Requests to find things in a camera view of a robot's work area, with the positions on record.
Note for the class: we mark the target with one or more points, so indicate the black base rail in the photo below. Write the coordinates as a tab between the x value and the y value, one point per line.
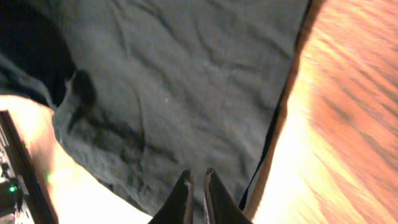
23	201

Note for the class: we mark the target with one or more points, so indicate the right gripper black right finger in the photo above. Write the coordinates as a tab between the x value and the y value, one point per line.
219	206

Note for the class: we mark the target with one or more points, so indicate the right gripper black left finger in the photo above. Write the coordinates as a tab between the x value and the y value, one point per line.
178	208

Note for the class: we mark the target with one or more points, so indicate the black shorts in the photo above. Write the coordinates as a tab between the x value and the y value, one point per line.
144	89

